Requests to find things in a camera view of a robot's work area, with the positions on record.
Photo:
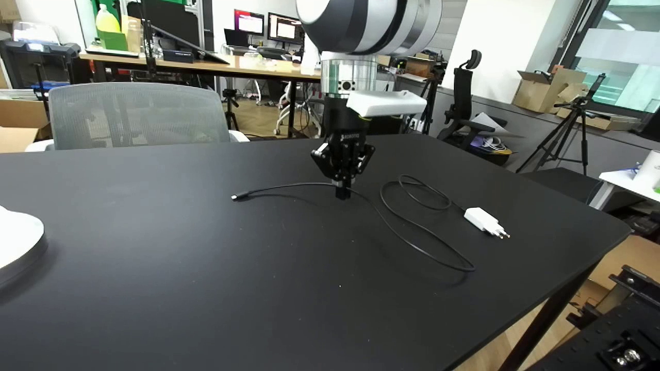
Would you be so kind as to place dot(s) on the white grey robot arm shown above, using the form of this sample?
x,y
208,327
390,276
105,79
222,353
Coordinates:
x,y
349,38

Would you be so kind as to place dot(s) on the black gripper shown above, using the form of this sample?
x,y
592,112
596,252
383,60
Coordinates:
x,y
344,153

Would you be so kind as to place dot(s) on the grey mesh office chair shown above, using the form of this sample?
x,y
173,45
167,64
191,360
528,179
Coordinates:
x,y
134,113

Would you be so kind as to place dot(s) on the computer monitor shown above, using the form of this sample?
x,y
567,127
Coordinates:
x,y
247,21

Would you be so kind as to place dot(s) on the black office chair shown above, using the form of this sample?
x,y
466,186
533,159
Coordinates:
x,y
472,132

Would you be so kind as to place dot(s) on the black camera tripod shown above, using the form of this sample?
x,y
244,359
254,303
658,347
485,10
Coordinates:
x,y
572,124

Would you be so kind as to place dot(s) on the wooden desk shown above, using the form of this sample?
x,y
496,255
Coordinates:
x,y
233,67

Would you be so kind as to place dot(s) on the white charger plug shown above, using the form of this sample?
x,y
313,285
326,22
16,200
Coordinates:
x,y
483,220

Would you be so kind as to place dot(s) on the white round object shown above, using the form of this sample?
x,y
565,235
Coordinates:
x,y
19,234

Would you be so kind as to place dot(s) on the cardboard box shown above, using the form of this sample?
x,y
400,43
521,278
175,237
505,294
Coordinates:
x,y
539,90

